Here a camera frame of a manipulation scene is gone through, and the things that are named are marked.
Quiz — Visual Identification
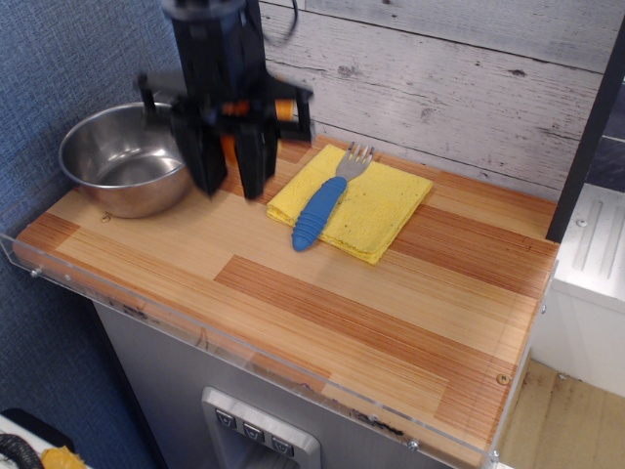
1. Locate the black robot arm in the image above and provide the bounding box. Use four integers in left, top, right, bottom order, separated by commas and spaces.
136, 1, 313, 199

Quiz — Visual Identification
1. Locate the grey toy fridge cabinet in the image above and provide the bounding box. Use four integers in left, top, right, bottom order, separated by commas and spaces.
96, 305, 441, 468

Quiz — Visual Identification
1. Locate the stainless steel bowl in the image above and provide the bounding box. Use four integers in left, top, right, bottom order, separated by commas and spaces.
59, 103, 193, 219

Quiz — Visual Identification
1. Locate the orange cheese wedge toy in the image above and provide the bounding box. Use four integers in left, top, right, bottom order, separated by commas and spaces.
221, 99, 296, 166

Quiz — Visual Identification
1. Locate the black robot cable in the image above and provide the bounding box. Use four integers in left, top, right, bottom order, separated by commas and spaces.
261, 0, 299, 48

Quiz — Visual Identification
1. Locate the clear acrylic table guard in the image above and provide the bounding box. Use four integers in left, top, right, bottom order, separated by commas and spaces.
3, 227, 556, 468

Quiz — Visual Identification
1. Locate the silver dispenser button panel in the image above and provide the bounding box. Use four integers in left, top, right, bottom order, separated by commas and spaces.
201, 387, 322, 468

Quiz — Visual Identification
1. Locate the blue handled fork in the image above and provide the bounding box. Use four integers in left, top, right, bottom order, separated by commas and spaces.
292, 142, 375, 252

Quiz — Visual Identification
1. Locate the yellow folded cloth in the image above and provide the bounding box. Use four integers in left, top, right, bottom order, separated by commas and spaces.
267, 145, 433, 265

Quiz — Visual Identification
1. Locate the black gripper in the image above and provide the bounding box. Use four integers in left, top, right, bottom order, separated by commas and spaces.
136, 12, 313, 199

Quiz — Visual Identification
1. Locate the right black vertical post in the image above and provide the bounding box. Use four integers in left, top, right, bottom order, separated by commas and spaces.
546, 21, 624, 243

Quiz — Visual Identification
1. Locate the white side cabinet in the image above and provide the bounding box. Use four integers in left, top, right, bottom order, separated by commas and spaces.
530, 184, 624, 396

